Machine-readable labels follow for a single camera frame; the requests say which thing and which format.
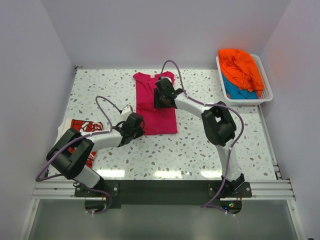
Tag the blue t shirt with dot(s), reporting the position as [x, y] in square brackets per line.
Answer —
[235, 93]

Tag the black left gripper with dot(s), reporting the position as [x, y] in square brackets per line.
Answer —
[140, 133]

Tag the folded white red t shirt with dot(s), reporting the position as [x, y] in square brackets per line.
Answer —
[81, 126]

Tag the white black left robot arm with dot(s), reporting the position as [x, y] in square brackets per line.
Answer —
[73, 165]

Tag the white plastic basket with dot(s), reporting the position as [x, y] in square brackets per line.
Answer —
[266, 95]

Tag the orange t shirt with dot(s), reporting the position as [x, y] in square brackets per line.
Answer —
[240, 69]

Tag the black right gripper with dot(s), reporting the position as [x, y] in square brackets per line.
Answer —
[157, 102]

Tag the magenta t shirt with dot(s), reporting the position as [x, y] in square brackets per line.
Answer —
[157, 120]

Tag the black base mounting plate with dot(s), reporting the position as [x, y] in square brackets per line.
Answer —
[113, 194]

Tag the aluminium rail frame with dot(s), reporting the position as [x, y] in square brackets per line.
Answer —
[147, 166]

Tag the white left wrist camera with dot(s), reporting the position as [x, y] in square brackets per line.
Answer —
[126, 111]

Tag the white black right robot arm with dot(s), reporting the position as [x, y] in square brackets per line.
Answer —
[219, 128]

